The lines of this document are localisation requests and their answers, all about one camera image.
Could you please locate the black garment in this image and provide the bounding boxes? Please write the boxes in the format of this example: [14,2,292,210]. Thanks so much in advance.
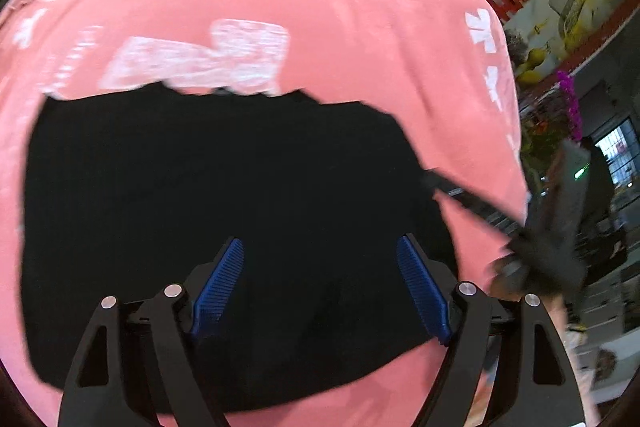
[21,83,457,412]

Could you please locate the bright window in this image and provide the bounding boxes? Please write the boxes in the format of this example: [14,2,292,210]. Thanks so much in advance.
[597,119,639,190]

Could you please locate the purple orchid flowers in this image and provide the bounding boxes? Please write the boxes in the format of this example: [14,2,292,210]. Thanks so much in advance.
[555,69,582,142]

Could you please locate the pink printed bed blanket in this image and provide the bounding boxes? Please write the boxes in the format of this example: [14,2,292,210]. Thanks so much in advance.
[1,0,527,426]

